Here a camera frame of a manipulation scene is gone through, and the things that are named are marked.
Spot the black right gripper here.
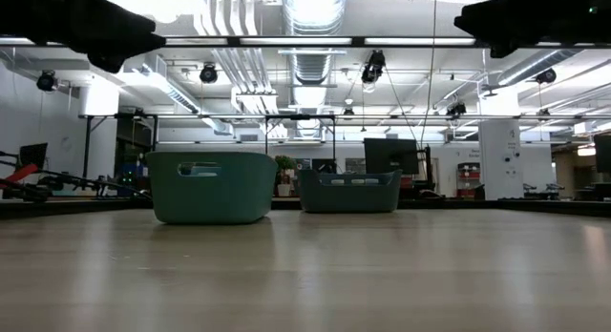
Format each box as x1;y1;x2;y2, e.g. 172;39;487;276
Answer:
453;0;611;59

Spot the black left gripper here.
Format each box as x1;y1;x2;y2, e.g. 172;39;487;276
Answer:
0;0;167;74

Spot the green plastic bin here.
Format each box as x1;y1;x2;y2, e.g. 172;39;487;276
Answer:
145;151;279;225

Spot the dark blue plastic bin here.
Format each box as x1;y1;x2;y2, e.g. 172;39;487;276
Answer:
296;168;404;214

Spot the dark background shelf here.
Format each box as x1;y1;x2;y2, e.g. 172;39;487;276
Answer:
114;116;158;195

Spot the red background shelf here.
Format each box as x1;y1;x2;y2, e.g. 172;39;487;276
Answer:
456;160;481;199

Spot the small black background screen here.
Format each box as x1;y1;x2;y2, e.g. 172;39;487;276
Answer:
18;142;49;171

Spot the black background monitor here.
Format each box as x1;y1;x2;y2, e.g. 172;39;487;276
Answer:
363;137;420;176

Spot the dark monitor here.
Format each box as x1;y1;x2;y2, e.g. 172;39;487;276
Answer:
593;134;611;175

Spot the red background robot part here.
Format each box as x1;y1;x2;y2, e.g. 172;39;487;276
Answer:
0;163;39;186

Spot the background plant in white pot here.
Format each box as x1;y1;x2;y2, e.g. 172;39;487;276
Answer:
274;154;298;197

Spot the white rectangular ceiling duct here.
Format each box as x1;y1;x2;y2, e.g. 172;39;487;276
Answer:
122;50;235;136

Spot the black background rig frame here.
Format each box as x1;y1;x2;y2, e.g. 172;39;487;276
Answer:
78;112;338;195

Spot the black frame bar with lights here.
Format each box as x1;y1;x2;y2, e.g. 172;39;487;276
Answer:
0;34;611;49

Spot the silver round ceiling duct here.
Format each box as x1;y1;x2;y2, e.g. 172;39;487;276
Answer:
281;0;348;85

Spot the black aluminium table frame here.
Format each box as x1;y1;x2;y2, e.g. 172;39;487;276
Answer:
0;197;611;221

